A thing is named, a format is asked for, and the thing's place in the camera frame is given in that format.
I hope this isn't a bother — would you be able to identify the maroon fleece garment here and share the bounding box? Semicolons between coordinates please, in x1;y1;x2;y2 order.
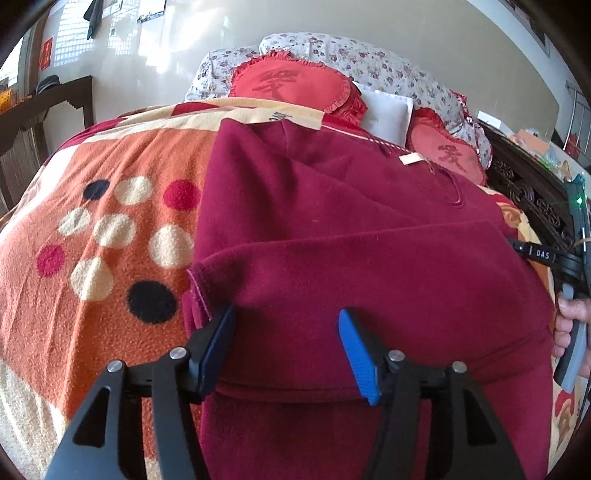
183;119;554;479

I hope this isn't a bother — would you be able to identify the person right hand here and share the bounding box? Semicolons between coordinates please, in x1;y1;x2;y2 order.
552;295;591;358

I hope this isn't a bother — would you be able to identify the dark carved wooden cabinet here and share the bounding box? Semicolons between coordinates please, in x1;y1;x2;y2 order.
482;125;574;251

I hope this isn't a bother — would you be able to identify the orange patterned bed blanket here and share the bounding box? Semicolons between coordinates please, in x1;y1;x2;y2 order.
1;98;581;479

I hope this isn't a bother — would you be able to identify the right red heart pillow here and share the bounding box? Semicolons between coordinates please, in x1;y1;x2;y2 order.
406;108;487;186

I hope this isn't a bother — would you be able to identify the red heart pillow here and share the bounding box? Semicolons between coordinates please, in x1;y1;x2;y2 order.
229;51;368;126
406;108;487;186

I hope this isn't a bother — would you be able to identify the white pillow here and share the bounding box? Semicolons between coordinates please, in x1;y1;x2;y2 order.
355;83;414;146

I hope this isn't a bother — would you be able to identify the floral duvet bundle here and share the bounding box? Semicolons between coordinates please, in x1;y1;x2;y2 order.
184;32;493;169

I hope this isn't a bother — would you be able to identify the dark wooden side table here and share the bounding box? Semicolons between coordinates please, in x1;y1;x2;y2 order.
0;74;95;211

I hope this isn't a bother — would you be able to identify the left red heart pillow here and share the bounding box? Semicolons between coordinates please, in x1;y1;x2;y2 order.
229;51;368;126

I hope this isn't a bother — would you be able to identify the orange basket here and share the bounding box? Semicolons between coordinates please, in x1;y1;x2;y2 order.
0;89;13;113

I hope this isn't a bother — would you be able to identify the black hat on table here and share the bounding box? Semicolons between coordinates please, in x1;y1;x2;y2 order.
35;75;61;95

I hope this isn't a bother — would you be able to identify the red wall decoration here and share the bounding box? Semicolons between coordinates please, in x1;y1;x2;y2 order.
39;37;53;71

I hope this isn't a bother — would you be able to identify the wall calendar poster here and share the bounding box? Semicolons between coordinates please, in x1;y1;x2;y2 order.
137;0;166;24

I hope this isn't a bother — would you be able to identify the black cloth on wall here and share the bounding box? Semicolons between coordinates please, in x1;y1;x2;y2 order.
83;0;103;40

